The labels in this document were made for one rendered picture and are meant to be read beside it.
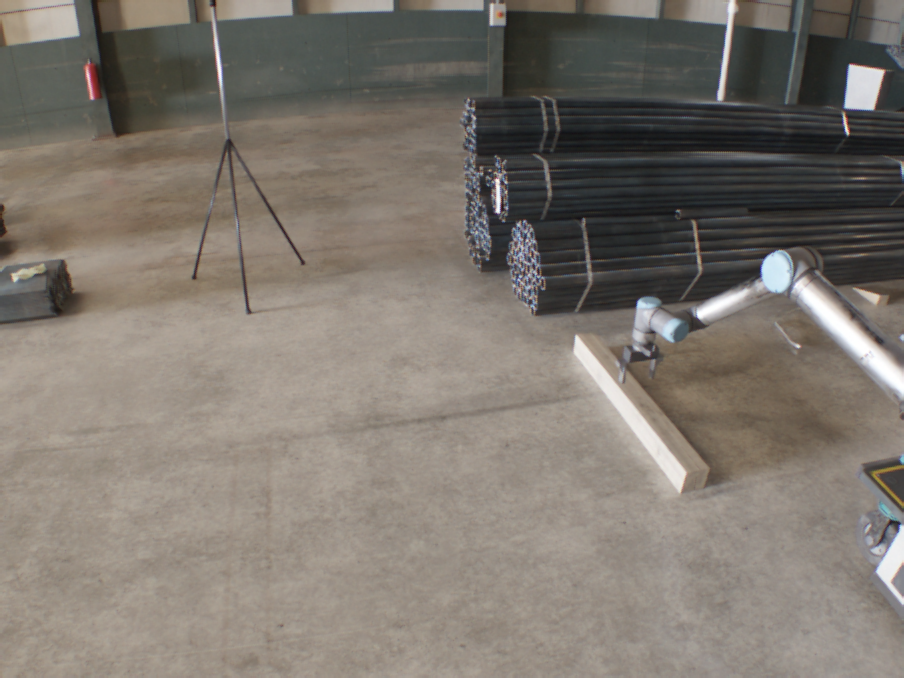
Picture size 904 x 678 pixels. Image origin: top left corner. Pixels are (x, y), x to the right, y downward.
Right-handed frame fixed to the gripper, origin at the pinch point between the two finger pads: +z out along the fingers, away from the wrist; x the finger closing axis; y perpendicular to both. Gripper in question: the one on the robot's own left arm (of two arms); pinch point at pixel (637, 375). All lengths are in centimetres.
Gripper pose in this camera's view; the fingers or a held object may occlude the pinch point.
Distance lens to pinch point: 253.7
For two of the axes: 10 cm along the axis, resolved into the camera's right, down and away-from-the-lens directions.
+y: -2.3, -4.8, 8.5
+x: -9.7, 1.1, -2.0
